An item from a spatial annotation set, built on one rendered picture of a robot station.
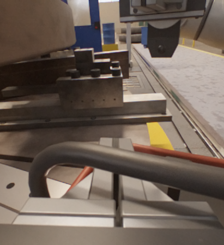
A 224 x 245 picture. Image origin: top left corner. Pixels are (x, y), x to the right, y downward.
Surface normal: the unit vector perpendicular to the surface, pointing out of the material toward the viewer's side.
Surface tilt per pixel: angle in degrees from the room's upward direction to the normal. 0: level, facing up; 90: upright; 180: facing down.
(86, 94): 90
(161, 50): 90
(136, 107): 72
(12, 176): 0
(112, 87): 90
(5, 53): 90
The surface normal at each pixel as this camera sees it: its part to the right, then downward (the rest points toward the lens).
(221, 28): -0.44, 0.59
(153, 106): -0.01, 0.17
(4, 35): 0.96, 0.07
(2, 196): -0.06, -0.88
